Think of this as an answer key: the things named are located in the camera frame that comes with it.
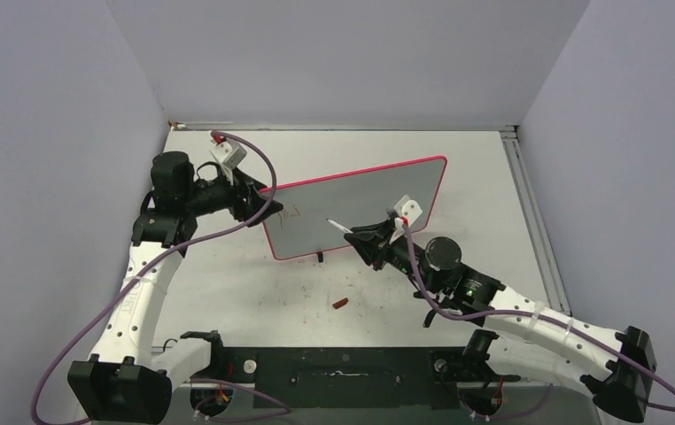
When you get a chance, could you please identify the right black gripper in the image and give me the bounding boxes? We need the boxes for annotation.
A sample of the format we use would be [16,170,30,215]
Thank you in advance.
[345,217,441,294]

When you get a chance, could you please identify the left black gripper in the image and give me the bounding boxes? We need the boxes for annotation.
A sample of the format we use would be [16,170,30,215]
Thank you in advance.
[182,163,282,225]

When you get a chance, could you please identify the red and white marker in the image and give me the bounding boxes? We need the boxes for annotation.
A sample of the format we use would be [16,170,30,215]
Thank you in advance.
[327,219,352,234]

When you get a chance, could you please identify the pink framed whiteboard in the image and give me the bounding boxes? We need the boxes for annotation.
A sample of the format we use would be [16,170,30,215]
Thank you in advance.
[263,155,447,260]

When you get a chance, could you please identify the red marker cap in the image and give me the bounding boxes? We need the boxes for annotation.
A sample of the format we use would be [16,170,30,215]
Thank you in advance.
[332,297,349,309]

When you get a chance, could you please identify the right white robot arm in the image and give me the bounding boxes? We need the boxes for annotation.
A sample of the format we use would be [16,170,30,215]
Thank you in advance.
[343,218,656,423]

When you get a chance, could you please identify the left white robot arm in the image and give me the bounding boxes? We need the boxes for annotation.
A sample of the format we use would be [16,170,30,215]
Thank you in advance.
[67,147,282,424]

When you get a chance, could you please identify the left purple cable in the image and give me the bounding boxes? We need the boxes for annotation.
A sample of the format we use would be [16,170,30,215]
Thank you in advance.
[30,129,279,425]

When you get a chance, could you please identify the purple cable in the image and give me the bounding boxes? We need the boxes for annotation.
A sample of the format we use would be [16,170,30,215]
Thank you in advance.
[30,129,279,425]
[399,218,675,413]

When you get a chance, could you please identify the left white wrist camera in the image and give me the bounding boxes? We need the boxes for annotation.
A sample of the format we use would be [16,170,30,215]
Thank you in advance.
[210,131,247,173]

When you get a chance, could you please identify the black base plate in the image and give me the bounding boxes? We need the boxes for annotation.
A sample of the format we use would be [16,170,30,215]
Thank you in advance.
[193,347,519,409]

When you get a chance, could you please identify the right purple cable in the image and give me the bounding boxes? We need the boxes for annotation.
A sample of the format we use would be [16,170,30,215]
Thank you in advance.
[399,218,675,413]

